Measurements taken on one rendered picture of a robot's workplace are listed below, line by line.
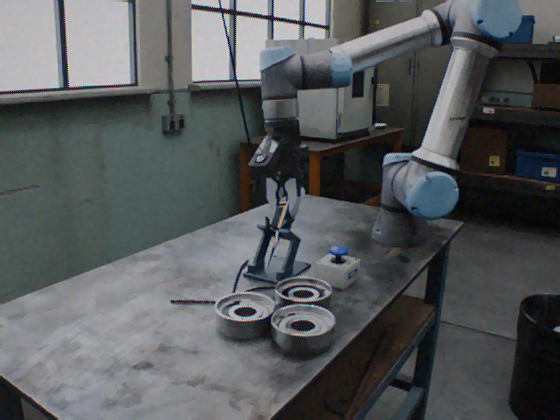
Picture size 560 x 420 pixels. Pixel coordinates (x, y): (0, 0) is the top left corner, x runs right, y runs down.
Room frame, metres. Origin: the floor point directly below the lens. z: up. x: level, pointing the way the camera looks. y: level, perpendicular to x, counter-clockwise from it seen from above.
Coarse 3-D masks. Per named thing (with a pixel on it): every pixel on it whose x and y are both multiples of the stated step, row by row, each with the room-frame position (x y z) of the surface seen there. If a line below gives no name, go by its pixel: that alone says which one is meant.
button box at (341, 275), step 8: (328, 256) 0.97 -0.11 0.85; (344, 256) 0.97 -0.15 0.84; (320, 264) 0.93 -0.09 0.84; (328, 264) 0.93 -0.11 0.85; (336, 264) 0.93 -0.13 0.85; (344, 264) 0.93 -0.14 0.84; (352, 264) 0.93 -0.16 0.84; (320, 272) 0.93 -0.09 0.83; (328, 272) 0.92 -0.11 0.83; (336, 272) 0.91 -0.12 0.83; (344, 272) 0.90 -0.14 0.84; (352, 272) 0.93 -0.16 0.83; (328, 280) 0.92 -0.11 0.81; (336, 280) 0.91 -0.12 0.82; (344, 280) 0.90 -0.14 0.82; (352, 280) 0.93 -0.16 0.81; (344, 288) 0.90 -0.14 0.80
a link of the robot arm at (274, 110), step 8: (264, 104) 1.04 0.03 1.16; (272, 104) 1.02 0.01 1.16; (280, 104) 1.02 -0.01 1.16; (288, 104) 1.02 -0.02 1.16; (296, 104) 1.04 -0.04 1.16; (264, 112) 1.04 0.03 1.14; (272, 112) 1.02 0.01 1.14; (280, 112) 1.01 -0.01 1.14; (288, 112) 1.02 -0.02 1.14; (296, 112) 1.03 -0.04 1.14; (272, 120) 1.03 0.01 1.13; (280, 120) 1.02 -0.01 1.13
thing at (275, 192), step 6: (270, 180) 1.03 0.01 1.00; (276, 180) 1.04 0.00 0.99; (270, 186) 1.03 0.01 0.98; (276, 186) 1.03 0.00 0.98; (270, 192) 1.03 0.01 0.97; (276, 192) 1.03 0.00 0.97; (282, 192) 1.08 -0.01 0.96; (270, 198) 1.03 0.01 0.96; (276, 198) 1.03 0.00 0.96; (270, 204) 1.03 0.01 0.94; (276, 204) 1.03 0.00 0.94
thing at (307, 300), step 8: (288, 280) 0.86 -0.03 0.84; (296, 280) 0.87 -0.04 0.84; (304, 280) 0.87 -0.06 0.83; (312, 280) 0.87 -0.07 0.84; (320, 280) 0.86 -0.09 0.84; (280, 288) 0.85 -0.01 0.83; (296, 288) 0.85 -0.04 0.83; (304, 288) 0.85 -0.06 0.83; (312, 288) 0.85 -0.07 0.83; (328, 288) 0.84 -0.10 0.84; (280, 296) 0.79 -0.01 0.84; (296, 296) 0.84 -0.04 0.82; (304, 296) 0.84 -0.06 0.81; (312, 296) 0.83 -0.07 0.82; (328, 296) 0.79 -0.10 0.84; (280, 304) 0.79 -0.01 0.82; (288, 304) 0.78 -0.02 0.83; (296, 304) 0.77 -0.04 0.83; (312, 304) 0.77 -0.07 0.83; (320, 304) 0.78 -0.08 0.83; (328, 304) 0.80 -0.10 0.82
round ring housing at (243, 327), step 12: (228, 300) 0.79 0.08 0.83; (240, 300) 0.80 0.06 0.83; (252, 300) 0.79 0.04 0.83; (264, 300) 0.79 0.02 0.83; (216, 312) 0.73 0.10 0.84; (228, 312) 0.75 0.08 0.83; (240, 312) 0.77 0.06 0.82; (252, 312) 0.77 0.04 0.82; (228, 324) 0.71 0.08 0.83; (240, 324) 0.70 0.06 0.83; (252, 324) 0.70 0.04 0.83; (264, 324) 0.71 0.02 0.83; (240, 336) 0.71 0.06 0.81; (252, 336) 0.71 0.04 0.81
